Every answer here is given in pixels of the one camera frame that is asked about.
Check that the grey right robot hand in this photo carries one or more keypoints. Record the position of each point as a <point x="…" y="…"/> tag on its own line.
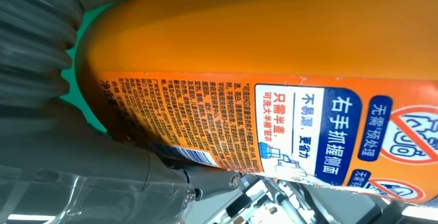
<point x="75" y="167"/>

